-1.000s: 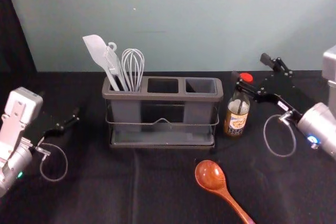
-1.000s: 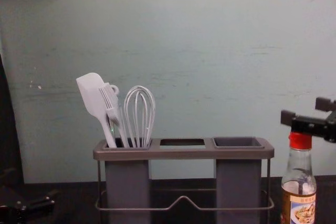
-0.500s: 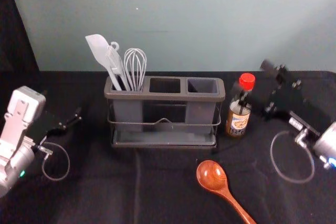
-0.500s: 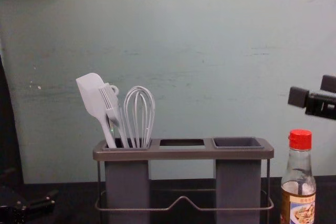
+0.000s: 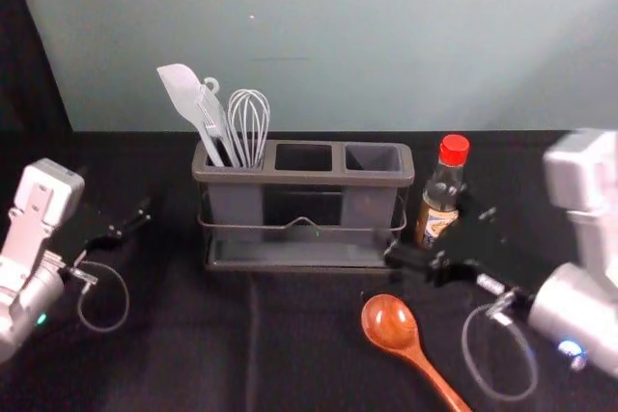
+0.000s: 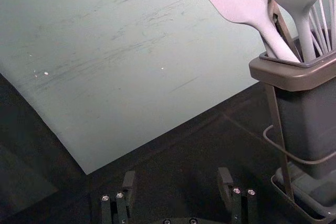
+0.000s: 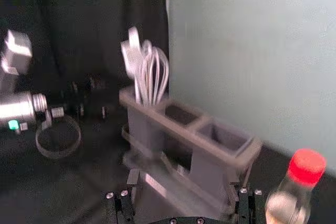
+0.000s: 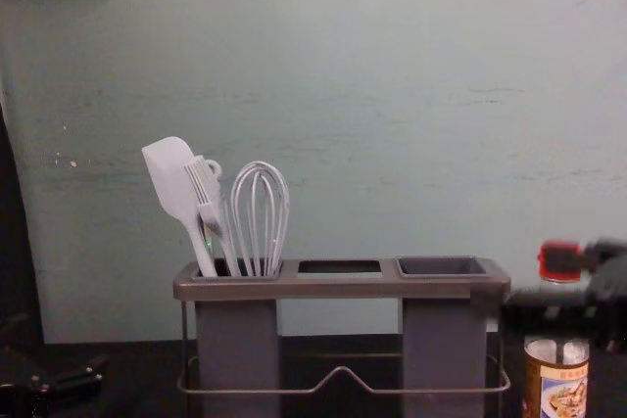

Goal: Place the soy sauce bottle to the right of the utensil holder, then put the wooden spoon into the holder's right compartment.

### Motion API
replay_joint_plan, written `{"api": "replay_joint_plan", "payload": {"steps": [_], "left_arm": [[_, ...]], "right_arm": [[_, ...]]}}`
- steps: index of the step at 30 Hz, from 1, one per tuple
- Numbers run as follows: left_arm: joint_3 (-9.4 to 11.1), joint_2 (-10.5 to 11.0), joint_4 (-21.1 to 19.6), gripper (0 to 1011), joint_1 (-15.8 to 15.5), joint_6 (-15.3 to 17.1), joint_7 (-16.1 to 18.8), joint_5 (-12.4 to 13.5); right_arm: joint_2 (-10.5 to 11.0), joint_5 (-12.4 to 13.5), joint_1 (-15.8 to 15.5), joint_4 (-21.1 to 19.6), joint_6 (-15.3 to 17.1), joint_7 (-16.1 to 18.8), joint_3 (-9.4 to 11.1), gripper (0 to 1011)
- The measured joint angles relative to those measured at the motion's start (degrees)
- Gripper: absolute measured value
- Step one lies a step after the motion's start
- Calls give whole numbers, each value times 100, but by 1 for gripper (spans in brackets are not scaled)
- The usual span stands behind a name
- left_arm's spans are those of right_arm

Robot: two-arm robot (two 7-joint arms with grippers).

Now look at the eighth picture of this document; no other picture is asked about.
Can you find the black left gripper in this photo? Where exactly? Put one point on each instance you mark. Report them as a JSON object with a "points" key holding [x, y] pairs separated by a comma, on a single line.
{"points": [[22, 388]]}

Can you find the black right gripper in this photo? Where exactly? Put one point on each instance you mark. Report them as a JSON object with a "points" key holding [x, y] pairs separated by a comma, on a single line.
{"points": [[610, 300]]}

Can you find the sauce bottle with red cap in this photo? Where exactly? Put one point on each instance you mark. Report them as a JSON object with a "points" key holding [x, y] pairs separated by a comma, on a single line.
{"points": [[558, 261]]}

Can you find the black table cloth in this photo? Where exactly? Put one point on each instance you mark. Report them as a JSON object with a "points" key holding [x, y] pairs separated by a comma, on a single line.
{"points": [[127, 384]]}

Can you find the black backdrop cloth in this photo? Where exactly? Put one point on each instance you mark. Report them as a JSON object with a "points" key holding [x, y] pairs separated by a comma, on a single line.
{"points": [[19, 242]]}

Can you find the grey plastic rack cup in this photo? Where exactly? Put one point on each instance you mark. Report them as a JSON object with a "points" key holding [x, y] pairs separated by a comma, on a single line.
{"points": [[441, 339], [235, 339]]}

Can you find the pale grey silicone spatula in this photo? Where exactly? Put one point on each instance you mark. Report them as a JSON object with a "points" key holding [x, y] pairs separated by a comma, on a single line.
{"points": [[166, 178]]}

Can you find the grey silicone basting brush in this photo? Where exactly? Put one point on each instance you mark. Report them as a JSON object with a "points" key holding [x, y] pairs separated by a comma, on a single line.
{"points": [[196, 183]]}

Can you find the dark utensil rack steel bars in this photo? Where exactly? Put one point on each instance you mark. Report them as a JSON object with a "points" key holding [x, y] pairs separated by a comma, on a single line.
{"points": [[343, 288]]}

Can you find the pale grey whisk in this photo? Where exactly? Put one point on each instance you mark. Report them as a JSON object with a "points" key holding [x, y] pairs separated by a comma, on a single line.
{"points": [[281, 212]]}

